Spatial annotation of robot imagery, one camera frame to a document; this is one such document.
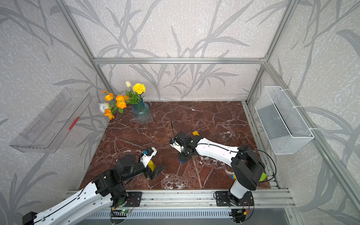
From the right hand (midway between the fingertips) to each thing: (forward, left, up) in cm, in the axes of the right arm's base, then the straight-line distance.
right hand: (182, 154), depth 85 cm
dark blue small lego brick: (-7, 0, +8) cm, 11 cm away
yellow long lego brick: (+17, -9, -4) cm, 20 cm away
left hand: (-8, +11, +9) cm, 16 cm away
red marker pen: (+5, +52, +27) cm, 59 cm away
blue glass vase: (+29, +30, +6) cm, 42 cm away
